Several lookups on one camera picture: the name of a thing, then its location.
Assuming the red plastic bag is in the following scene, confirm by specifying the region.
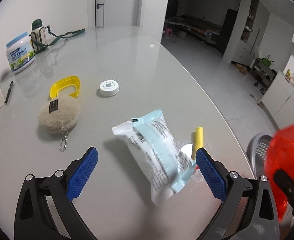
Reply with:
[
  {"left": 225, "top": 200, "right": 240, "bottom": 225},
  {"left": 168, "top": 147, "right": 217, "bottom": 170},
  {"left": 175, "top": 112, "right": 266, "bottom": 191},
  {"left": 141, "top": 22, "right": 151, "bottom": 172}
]
[{"left": 264, "top": 124, "right": 294, "bottom": 220}]

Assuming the yellow tube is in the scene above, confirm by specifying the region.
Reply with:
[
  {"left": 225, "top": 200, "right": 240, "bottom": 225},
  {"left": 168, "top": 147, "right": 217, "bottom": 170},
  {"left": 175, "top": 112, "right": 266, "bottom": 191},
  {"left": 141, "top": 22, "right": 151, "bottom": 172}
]
[{"left": 191, "top": 127, "right": 204, "bottom": 160}]

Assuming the white blue wipes packet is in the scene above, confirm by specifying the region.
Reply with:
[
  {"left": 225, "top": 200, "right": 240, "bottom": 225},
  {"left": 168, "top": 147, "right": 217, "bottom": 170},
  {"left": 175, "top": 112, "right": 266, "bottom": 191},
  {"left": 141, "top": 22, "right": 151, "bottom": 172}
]
[{"left": 112, "top": 109, "right": 196, "bottom": 205}]

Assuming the white round bottle cap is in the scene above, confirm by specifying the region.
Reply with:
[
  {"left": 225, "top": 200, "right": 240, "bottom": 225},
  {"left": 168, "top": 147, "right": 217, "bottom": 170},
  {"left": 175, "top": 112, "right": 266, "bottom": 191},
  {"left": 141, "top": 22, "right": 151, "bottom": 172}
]
[{"left": 99, "top": 80, "right": 120, "bottom": 97}]

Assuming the grey perforated trash basket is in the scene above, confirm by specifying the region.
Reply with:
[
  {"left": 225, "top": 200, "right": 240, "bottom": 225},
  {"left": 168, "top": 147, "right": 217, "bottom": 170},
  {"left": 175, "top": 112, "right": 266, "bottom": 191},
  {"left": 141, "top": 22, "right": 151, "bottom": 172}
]
[{"left": 246, "top": 133, "right": 273, "bottom": 179}]

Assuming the white cabinet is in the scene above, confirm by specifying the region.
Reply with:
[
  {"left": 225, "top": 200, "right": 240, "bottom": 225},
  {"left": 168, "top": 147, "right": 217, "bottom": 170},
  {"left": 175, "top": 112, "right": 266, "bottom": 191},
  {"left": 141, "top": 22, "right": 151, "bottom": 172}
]
[{"left": 259, "top": 72, "right": 294, "bottom": 129}]

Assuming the white round paper disc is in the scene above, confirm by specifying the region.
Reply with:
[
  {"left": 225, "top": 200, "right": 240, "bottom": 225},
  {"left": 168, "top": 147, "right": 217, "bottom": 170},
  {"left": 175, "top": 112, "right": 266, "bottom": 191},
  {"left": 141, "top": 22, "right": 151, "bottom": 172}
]
[{"left": 181, "top": 144, "right": 193, "bottom": 159}]

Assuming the shoe rack with plant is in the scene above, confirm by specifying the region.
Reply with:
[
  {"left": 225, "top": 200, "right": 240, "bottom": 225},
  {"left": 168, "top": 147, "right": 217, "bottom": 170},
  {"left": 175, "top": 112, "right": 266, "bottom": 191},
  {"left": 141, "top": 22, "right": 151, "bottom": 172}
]
[{"left": 250, "top": 58, "right": 277, "bottom": 95}]

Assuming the black pen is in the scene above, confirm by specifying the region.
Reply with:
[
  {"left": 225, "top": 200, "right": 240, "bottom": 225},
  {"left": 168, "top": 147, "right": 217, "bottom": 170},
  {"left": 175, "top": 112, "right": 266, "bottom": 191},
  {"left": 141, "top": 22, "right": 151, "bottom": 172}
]
[{"left": 5, "top": 81, "right": 14, "bottom": 104}]

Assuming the milk powder jar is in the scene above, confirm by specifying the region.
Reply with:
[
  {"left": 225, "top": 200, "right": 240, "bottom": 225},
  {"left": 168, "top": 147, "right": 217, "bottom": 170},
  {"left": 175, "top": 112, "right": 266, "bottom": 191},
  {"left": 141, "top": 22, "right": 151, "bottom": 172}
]
[{"left": 6, "top": 32, "right": 36, "bottom": 73}]

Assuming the green white water bottle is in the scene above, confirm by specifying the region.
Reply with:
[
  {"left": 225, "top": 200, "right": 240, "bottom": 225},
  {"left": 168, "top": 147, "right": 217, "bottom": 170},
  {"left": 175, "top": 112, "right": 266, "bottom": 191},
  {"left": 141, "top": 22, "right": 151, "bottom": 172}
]
[{"left": 30, "top": 18, "right": 47, "bottom": 54}]

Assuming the pink stool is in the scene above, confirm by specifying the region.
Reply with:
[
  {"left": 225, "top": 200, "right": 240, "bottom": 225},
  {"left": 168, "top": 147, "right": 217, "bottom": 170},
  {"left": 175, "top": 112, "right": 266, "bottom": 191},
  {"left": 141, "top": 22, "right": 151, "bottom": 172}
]
[{"left": 163, "top": 28, "right": 172, "bottom": 36}]

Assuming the white door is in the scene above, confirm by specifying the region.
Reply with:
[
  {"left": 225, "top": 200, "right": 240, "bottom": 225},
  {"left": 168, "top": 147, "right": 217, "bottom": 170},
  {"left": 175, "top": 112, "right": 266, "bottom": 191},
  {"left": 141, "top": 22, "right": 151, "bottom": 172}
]
[{"left": 95, "top": 0, "right": 104, "bottom": 28}]

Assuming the beige plush pouch keychain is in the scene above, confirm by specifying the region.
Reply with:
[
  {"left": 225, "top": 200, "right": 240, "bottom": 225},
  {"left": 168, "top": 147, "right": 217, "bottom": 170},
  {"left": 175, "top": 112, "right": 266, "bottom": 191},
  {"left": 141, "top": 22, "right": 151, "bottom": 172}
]
[{"left": 38, "top": 96, "right": 80, "bottom": 152}]

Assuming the yellow plastic lid ring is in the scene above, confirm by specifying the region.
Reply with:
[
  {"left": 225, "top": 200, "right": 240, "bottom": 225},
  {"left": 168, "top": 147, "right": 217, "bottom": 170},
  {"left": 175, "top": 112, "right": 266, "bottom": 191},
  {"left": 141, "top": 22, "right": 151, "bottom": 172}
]
[{"left": 49, "top": 75, "right": 81, "bottom": 99}]

